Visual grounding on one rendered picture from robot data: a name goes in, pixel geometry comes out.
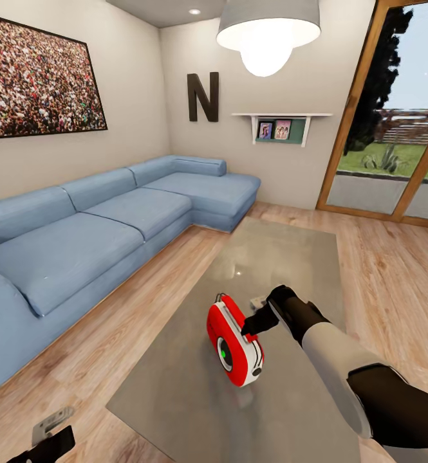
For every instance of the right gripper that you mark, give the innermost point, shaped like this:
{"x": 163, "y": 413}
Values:
{"x": 256, "y": 324}

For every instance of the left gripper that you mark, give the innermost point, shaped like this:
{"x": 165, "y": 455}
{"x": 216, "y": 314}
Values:
{"x": 58, "y": 445}

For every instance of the radio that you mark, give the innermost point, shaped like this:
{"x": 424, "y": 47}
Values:
{"x": 242, "y": 356}

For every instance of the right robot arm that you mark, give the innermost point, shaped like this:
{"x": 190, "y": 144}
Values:
{"x": 374, "y": 399}

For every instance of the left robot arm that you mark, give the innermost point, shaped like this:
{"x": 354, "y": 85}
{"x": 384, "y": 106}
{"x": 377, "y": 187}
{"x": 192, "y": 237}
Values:
{"x": 48, "y": 448}

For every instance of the picture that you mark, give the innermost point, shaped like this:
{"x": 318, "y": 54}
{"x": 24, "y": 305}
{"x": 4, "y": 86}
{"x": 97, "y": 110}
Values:
{"x": 266, "y": 129}
{"x": 282, "y": 129}
{"x": 47, "y": 84}

